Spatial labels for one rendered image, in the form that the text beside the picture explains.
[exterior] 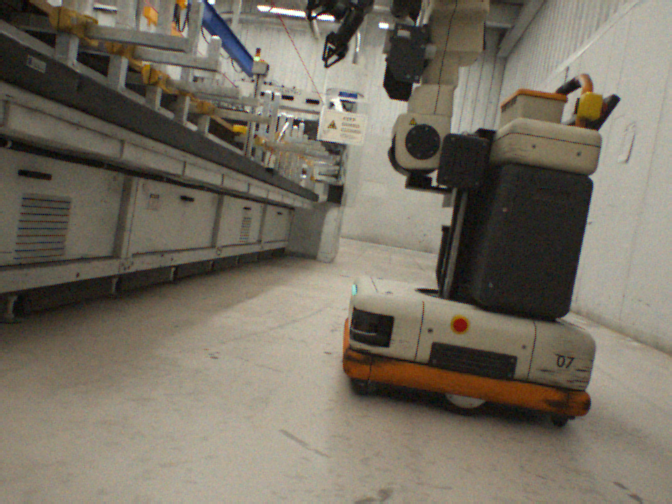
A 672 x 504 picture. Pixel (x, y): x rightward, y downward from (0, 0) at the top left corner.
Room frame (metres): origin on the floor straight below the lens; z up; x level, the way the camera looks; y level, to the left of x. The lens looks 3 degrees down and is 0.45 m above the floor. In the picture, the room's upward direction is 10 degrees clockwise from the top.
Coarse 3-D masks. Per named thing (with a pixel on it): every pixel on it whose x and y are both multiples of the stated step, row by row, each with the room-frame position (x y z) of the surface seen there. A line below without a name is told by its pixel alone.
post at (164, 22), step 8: (160, 0) 1.84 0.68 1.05; (168, 0) 1.84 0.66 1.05; (160, 8) 1.84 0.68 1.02; (168, 8) 1.84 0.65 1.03; (160, 16) 1.84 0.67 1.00; (168, 16) 1.84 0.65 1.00; (160, 24) 1.84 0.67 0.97; (168, 24) 1.85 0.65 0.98; (160, 32) 1.84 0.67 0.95; (168, 32) 1.86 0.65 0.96; (152, 64) 1.84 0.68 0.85; (160, 64) 1.84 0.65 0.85; (152, 88) 1.84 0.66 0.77; (160, 88) 1.86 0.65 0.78; (152, 96) 1.84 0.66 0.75; (160, 96) 1.87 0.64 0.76
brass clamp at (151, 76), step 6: (144, 72) 1.82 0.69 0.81; (150, 72) 1.82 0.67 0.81; (156, 72) 1.81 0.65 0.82; (162, 72) 1.84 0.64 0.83; (144, 78) 1.82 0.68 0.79; (150, 78) 1.81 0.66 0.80; (156, 78) 1.81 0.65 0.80; (162, 78) 1.85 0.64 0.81; (150, 84) 1.83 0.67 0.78; (156, 84) 1.83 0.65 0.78; (162, 84) 1.85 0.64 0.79; (162, 90) 1.90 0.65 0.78; (168, 90) 1.91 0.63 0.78
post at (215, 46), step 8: (216, 40) 2.34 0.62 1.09; (216, 48) 2.34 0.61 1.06; (208, 56) 2.34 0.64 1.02; (216, 56) 2.34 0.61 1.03; (208, 72) 2.34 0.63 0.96; (216, 72) 2.37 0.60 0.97; (208, 80) 2.34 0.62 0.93; (200, 120) 2.34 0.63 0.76; (208, 120) 2.36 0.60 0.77; (200, 128) 2.34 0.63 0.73
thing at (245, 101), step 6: (174, 90) 2.14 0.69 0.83; (198, 96) 2.13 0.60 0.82; (204, 96) 2.13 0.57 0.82; (210, 96) 2.13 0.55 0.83; (246, 96) 2.12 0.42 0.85; (228, 102) 2.13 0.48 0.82; (234, 102) 2.12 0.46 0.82; (240, 102) 2.12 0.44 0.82; (246, 102) 2.12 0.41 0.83; (252, 102) 2.11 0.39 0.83; (258, 102) 2.11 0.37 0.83
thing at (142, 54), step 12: (84, 48) 1.64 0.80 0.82; (96, 48) 1.64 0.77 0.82; (144, 48) 1.63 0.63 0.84; (144, 60) 1.65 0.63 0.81; (156, 60) 1.63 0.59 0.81; (168, 60) 1.62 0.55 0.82; (180, 60) 1.62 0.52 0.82; (192, 60) 1.62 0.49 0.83; (204, 60) 1.62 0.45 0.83; (216, 60) 1.61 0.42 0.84
